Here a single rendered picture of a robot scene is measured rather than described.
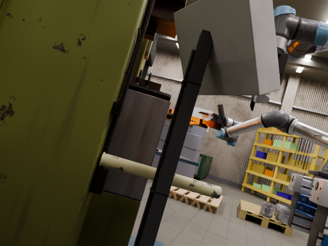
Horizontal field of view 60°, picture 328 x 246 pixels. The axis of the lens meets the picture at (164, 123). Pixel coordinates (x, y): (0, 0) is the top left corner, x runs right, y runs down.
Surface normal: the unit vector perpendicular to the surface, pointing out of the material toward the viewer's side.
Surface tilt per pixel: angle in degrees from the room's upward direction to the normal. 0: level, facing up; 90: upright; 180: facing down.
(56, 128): 90
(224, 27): 120
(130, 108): 90
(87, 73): 90
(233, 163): 90
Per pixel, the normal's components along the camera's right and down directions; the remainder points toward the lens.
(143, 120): 0.07, -0.04
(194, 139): -0.24, -0.13
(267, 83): 0.47, 0.09
